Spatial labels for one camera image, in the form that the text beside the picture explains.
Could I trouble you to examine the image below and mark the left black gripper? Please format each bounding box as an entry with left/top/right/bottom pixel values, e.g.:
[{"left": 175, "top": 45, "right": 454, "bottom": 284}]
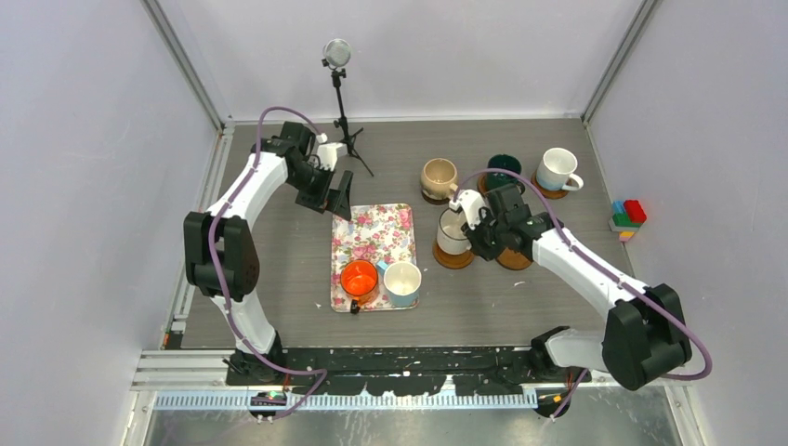
[{"left": 285, "top": 164, "right": 351, "bottom": 221}]

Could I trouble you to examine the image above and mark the white mug brown rim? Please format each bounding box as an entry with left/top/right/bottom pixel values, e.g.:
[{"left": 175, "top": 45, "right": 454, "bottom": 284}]
[{"left": 436, "top": 208, "right": 471, "bottom": 256}]

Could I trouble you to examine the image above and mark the dark green mug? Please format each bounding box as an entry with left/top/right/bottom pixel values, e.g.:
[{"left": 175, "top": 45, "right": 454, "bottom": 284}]
[{"left": 485, "top": 154, "right": 525, "bottom": 193}]

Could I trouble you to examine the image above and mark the white mug blue base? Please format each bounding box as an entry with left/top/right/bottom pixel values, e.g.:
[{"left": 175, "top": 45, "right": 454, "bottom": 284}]
[{"left": 536, "top": 148, "right": 584, "bottom": 191}]

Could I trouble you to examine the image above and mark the beige mug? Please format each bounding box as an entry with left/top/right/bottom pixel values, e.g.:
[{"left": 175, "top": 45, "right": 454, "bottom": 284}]
[{"left": 420, "top": 158, "right": 458, "bottom": 199}]

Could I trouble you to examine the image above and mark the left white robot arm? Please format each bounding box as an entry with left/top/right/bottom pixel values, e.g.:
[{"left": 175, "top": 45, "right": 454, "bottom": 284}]
[{"left": 183, "top": 122, "right": 353, "bottom": 385}]

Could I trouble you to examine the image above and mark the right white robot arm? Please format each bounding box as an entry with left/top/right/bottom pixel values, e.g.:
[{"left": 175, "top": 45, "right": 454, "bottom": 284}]
[{"left": 450, "top": 185, "right": 693, "bottom": 390}]

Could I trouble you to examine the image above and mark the dark brown wooden coaster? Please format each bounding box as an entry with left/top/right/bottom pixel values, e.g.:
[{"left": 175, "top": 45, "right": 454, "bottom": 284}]
[{"left": 421, "top": 191, "right": 450, "bottom": 205}]

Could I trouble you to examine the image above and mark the floral serving tray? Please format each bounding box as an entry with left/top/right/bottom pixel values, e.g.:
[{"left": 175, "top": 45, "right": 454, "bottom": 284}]
[{"left": 330, "top": 203, "right": 417, "bottom": 313}]

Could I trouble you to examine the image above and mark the orange mug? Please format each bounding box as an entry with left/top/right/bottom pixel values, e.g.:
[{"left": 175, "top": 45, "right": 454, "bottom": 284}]
[{"left": 340, "top": 259, "right": 379, "bottom": 314}]

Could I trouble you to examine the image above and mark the white light blue mug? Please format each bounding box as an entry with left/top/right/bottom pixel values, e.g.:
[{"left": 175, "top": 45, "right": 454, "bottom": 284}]
[{"left": 376, "top": 260, "right": 422, "bottom": 308}]

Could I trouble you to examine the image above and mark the colourful toy block stack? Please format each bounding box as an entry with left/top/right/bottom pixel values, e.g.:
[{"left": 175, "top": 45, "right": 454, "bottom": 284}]
[{"left": 609, "top": 199, "right": 648, "bottom": 243}]

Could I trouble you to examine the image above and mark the microphone on black tripod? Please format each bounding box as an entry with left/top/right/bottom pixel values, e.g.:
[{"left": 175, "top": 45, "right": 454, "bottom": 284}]
[{"left": 321, "top": 38, "right": 374, "bottom": 177}]

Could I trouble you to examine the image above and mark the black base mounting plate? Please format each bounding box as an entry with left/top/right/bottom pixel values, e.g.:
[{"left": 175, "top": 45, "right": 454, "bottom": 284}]
[{"left": 224, "top": 347, "right": 581, "bottom": 397}]

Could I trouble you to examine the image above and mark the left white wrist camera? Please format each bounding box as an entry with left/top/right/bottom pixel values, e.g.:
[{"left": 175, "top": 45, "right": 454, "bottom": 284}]
[{"left": 313, "top": 133, "right": 348, "bottom": 171}]

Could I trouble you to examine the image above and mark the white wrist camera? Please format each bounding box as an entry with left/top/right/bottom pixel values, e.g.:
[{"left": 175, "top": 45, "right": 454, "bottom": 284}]
[
  {"left": 313, "top": 133, "right": 348, "bottom": 171},
  {"left": 449, "top": 190, "right": 485, "bottom": 230}
]

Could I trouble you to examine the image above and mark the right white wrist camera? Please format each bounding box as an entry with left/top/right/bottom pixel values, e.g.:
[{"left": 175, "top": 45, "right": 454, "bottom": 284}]
[{"left": 449, "top": 190, "right": 485, "bottom": 230}]

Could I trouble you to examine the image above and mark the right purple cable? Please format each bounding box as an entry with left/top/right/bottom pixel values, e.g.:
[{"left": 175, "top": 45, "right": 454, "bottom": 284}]
[{"left": 453, "top": 168, "right": 714, "bottom": 421}]

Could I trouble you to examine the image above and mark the purple cable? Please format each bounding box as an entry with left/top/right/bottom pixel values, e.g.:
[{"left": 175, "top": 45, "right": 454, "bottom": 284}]
[
  {"left": 453, "top": 168, "right": 714, "bottom": 421},
  {"left": 207, "top": 106, "right": 329, "bottom": 421}
]

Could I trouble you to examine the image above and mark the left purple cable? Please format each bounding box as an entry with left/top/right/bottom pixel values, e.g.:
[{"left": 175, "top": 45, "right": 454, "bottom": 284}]
[{"left": 207, "top": 106, "right": 329, "bottom": 421}]

